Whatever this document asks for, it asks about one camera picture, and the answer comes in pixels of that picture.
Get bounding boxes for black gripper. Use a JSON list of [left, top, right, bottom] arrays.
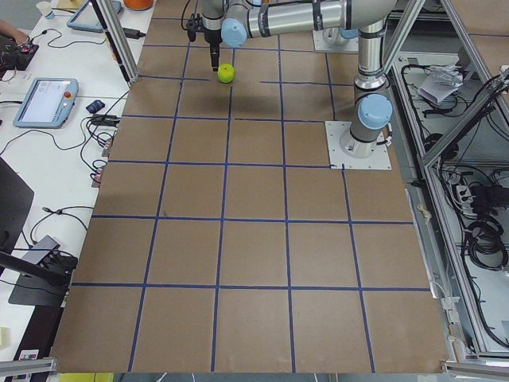
[[204, 29, 222, 72]]

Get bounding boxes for green apple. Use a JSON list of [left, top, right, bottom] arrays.
[[217, 63, 235, 84]]

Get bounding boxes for black power brick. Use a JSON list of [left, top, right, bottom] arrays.
[[122, 27, 146, 40]]

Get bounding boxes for orange round object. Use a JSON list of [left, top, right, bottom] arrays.
[[123, 0, 154, 11]]

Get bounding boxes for dark checkered pouch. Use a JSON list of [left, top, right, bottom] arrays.
[[86, 99, 105, 114]]

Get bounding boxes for teach pendant tablet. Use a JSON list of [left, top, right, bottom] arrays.
[[13, 77, 80, 129]]

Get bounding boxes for paper cup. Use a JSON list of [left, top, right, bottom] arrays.
[[36, 1, 55, 19]]

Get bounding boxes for crumpled white papers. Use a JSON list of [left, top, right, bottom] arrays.
[[417, 64, 463, 105]]

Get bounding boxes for grey adapter box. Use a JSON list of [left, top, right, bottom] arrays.
[[22, 235, 60, 265]]

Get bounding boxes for white power strip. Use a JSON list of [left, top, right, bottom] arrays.
[[452, 177, 476, 217]]

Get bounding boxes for aluminium frame post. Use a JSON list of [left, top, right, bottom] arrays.
[[91, 0, 139, 84]]

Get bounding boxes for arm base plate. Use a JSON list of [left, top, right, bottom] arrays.
[[313, 28, 359, 54], [324, 121, 392, 170]]

